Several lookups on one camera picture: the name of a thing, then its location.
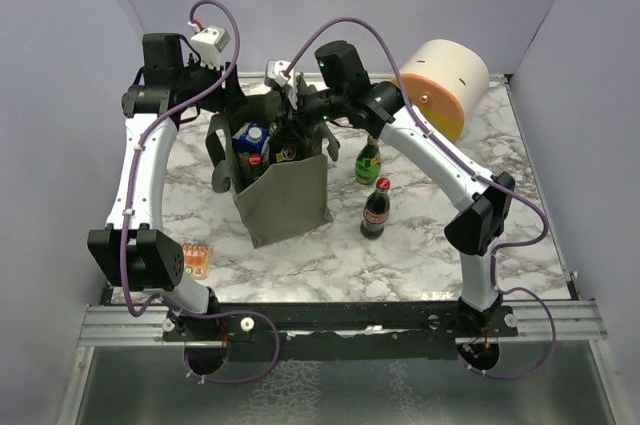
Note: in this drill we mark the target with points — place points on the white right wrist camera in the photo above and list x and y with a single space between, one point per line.
279 77

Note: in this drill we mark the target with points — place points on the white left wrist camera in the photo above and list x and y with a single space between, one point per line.
209 43

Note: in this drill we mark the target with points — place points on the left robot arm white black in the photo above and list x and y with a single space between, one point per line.
132 250

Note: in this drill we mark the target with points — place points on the olive green canvas bag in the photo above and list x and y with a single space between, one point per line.
289 199

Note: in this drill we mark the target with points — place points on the cream cylinder with orange face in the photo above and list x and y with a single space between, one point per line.
446 81

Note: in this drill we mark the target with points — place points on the green glass bottle front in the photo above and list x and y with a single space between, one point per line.
286 144

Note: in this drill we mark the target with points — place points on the green glass bottle rear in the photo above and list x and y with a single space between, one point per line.
368 162

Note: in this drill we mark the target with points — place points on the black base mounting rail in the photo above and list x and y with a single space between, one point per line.
341 330

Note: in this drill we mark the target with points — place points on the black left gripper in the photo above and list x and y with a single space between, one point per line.
228 98

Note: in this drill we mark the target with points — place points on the aluminium frame rail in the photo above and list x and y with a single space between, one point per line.
525 320

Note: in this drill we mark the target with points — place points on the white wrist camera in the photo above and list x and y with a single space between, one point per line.
209 43
279 77

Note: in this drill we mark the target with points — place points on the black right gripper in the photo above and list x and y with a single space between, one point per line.
292 120

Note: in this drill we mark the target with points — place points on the orange small notepad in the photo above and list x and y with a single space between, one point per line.
197 259

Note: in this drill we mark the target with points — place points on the green glass bottle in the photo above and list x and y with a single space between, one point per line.
368 162
286 144

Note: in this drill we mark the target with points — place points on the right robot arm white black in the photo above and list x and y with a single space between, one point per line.
384 110

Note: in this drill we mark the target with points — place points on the cola glass bottle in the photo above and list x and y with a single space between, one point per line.
256 167
376 210

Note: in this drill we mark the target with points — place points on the blue white beverage carton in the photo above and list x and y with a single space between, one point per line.
251 139

